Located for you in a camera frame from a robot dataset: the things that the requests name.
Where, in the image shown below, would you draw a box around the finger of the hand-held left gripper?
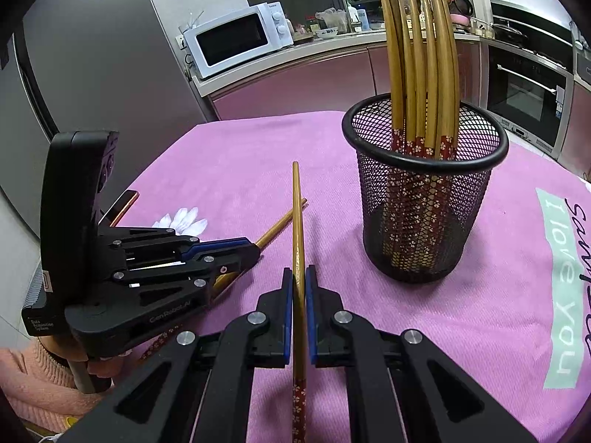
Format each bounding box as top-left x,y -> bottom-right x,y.
115,250 -> 260,297
98,226 -> 260,262

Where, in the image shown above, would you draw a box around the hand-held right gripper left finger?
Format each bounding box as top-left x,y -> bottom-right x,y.
55,267 -> 295,443

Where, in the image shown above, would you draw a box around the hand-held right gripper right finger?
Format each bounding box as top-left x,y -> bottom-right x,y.
305,264 -> 540,443

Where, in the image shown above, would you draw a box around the wooden chopstick red patterned end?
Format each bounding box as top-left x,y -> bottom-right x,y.
139,197 -> 309,361
290,161 -> 310,443

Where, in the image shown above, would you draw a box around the black mesh holder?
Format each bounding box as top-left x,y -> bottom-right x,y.
342,93 -> 510,284

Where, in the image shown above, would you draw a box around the bunch of wooden chopsticks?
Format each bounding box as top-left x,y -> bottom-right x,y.
374,0 -> 461,271

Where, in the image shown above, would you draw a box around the person's left forearm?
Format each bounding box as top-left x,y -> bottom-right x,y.
0,332 -> 112,425

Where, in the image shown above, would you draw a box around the person's left hand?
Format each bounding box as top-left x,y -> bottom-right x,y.
38,325 -> 134,380

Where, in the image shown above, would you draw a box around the smartphone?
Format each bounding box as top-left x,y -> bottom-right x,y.
99,189 -> 140,228

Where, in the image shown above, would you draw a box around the pink printed cloth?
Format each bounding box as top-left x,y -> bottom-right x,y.
99,110 -> 591,443

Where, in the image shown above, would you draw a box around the grey refrigerator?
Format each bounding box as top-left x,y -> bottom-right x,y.
0,0 -> 219,243

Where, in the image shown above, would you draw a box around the pink base cabinets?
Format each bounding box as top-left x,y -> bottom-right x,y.
203,37 -> 488,121

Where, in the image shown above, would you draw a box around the white microwave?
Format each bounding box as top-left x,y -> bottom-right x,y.
182,2 -> 295,80

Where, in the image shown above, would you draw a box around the black built-in oven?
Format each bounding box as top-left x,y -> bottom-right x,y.
486,39 -> 574,158

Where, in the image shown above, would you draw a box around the wok with lid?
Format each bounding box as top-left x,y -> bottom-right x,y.
491,16 -> 526,41

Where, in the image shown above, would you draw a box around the black range hood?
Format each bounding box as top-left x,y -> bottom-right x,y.
489,0 -> 574,48

